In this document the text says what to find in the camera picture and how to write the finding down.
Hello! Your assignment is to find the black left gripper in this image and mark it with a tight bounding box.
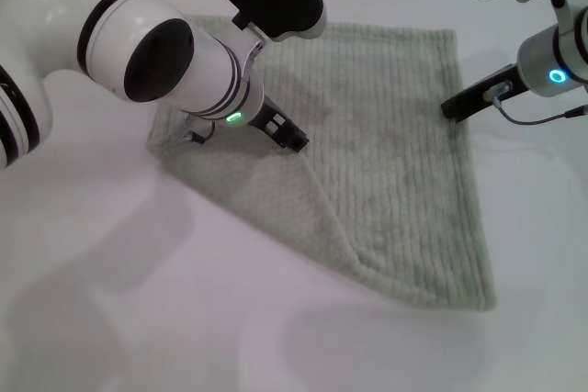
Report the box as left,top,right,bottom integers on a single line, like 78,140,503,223
246,93,309,153

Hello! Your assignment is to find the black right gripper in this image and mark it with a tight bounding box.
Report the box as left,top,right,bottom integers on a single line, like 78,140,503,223
440,62,524,124

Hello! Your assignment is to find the pale green ribbed towel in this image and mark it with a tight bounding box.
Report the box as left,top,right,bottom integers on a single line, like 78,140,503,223
146,15,500,313

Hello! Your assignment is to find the grey right wrist cable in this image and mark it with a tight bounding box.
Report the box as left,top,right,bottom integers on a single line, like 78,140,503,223
485,81,588,127

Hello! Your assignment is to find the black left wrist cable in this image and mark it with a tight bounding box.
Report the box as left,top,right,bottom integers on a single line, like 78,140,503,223
179,117,218,146

